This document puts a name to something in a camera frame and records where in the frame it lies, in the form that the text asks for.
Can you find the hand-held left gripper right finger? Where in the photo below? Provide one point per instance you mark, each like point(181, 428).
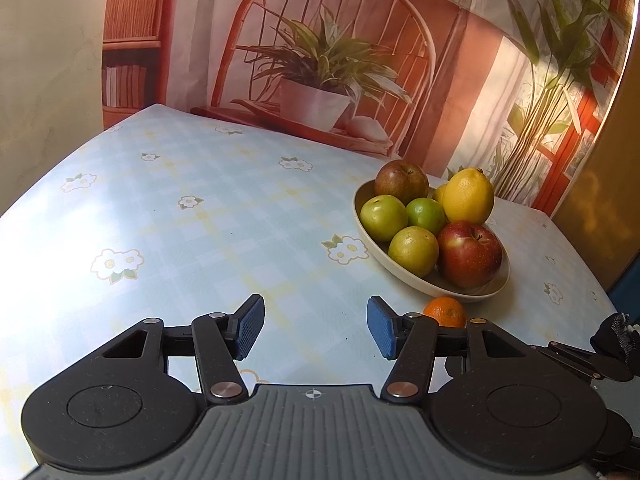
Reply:
point(380, 327)

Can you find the yellow-green round fruit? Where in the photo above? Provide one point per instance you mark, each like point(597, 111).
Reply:
point(412, 252)

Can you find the black dotted glove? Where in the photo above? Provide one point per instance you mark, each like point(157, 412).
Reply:
point(617, 332)

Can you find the dark blue cloth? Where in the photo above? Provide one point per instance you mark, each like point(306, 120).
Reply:
point(630, 290)

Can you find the bright red apple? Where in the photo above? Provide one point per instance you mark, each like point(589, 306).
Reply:
point(470, 255)

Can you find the small green round fruit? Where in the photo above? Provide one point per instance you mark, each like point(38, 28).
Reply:
point(425, 215)

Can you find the printed backdrop cloth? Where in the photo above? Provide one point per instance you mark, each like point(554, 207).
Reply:
point(450, 60)

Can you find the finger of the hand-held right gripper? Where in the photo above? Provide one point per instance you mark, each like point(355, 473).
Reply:
point(580, 360)

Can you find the green apple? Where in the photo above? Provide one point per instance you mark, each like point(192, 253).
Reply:
point(382, 217)

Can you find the small yellow lemon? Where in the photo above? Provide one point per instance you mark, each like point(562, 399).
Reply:
point(440, 194)

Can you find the cream round plate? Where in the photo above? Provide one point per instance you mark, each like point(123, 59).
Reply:
point(475, 292)

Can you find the dark red apple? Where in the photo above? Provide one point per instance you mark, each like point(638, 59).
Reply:
point(400, 180)

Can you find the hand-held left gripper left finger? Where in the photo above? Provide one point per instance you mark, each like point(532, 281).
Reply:
point(250, 327)

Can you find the large yellow lemon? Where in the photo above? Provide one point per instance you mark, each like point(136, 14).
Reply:
point(470, 195)

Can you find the orange mandarin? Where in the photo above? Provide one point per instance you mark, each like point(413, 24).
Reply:
point(445, 312)

